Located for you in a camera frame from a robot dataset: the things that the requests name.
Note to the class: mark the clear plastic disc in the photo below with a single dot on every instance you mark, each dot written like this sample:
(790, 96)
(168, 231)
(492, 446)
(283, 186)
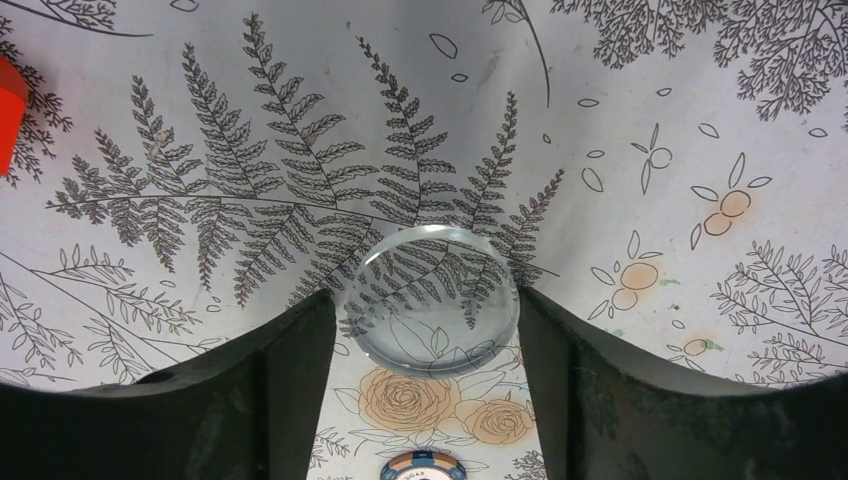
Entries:
(431, 301)

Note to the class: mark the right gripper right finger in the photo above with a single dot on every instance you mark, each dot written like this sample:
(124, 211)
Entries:
(606, 409)

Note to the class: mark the floral table mat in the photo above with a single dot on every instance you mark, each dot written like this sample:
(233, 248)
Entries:
(673, 173)

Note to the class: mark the red rectangular block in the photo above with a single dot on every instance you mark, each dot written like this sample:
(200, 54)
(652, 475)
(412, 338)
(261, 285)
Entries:
(14, 97)

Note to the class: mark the poker chip left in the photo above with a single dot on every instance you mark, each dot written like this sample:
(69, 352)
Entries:
(423, 465)

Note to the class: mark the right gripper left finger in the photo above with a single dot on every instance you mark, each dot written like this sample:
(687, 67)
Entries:
(247, 409)

